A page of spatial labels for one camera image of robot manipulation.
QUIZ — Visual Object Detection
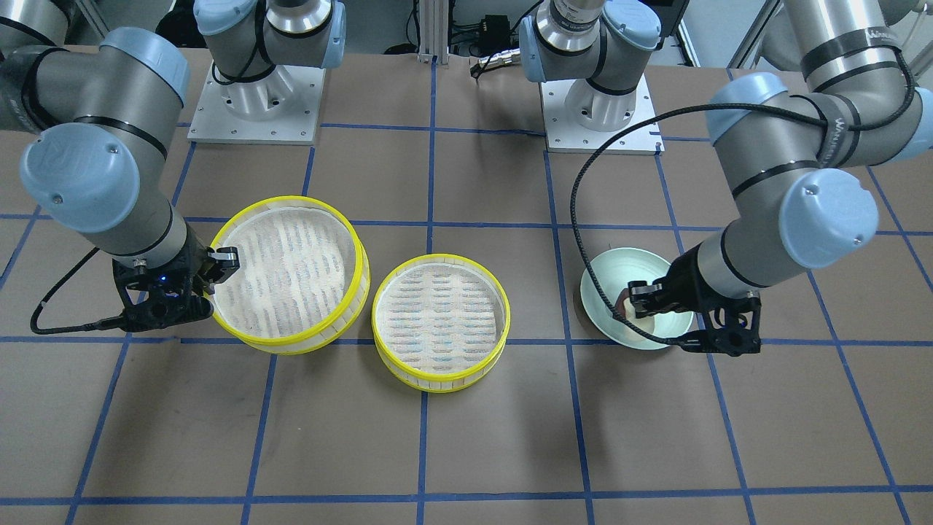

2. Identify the white steamed bun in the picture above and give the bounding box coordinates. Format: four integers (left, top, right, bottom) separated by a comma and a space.
617, 309, 655, 331

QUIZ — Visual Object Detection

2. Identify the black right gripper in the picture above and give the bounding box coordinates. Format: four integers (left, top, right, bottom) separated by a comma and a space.
112, 226, 241, 333

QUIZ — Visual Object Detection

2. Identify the yellow bamboo steamer top layer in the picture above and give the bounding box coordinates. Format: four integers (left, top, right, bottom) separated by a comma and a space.
210, 195, 371, 355

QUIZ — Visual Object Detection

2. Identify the aluminium frame post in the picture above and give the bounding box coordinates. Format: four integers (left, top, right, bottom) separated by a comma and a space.
416, 0, 450, 67

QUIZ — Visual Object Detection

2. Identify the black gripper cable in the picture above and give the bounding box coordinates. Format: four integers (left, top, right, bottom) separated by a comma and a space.
570, 102, 916, 343

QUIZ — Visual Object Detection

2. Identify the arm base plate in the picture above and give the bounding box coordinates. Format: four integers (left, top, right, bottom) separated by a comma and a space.
539, 76, 656, 154
187, 66, 327, 147

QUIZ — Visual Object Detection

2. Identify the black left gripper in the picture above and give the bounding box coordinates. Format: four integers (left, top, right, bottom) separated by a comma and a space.
628, 246, 761, 357

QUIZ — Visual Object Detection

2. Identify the yellow bamboo steamer bottom layer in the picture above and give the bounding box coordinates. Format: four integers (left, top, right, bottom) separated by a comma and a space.
371, 254, 511, 393

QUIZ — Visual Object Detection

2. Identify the yellow bamboo steamer layer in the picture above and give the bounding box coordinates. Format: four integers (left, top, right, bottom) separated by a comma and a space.
210, 195, 371, 355
371, 254, 511, 393

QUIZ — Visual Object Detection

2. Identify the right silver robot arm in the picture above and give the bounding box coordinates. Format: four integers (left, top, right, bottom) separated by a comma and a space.
2, 1, 241, 335

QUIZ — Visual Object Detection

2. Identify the pale green plate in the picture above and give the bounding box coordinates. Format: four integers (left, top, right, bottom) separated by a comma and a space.
580, 247, 695, 351

